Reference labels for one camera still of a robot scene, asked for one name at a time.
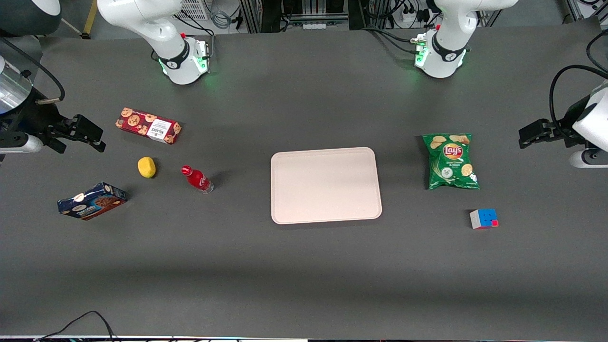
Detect beige plastic tray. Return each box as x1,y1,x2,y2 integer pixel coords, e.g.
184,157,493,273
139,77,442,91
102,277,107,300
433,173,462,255
270,147,383,225

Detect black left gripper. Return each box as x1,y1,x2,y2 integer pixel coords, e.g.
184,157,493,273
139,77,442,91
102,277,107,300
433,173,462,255
518,119,578,150

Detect white perforated box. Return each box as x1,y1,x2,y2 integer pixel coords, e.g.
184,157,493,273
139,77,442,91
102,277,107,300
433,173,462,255
176,0,210,20

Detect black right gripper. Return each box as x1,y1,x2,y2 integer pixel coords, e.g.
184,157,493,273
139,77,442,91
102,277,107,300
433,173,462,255
26,110,106,154

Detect black base power cable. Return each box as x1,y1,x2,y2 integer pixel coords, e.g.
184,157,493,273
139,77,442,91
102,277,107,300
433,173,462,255
362,27,421,54

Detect thin black table-edge cable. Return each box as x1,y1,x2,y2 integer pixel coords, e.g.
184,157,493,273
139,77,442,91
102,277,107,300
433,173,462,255
33,311,119,342

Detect red coke bottle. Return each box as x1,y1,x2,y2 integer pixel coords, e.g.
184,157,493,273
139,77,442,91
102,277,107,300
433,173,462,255
181,165,214,194

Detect red cookie box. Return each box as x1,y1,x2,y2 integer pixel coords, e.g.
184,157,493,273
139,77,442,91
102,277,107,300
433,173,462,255
115,107,182,145

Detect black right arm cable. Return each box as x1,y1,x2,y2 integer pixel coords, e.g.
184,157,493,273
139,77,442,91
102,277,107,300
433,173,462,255
0,37,66,105

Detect Rubik's cube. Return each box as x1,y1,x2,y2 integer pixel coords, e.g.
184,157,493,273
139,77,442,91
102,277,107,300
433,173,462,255
469,209,499,230

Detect yellow lemon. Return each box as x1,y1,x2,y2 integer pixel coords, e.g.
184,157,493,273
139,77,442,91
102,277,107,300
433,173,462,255
137,156,157,179

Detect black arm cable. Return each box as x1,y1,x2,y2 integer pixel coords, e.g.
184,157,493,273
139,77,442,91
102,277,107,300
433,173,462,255
0,37,66,105
549,64,608,136

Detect grey coiled cable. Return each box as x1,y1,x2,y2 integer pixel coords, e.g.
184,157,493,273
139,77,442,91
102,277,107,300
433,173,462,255
210,9,234,30

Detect blue chocolate snack box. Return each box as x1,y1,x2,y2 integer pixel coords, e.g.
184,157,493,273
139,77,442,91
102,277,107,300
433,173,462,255
57,181,127,221

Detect green Lay's chips bag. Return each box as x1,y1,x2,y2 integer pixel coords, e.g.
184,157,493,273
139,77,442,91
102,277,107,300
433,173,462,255
422,133,481,191

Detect white power strip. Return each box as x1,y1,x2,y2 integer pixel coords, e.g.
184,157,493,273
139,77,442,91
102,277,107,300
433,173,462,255
398,6,430,25

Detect aluminium frame rack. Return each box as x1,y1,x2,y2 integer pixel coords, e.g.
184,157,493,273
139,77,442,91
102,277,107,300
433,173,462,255
239,0,352,34

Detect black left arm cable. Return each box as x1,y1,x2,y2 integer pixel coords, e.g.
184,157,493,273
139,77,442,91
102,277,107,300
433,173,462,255
549,64,608,136

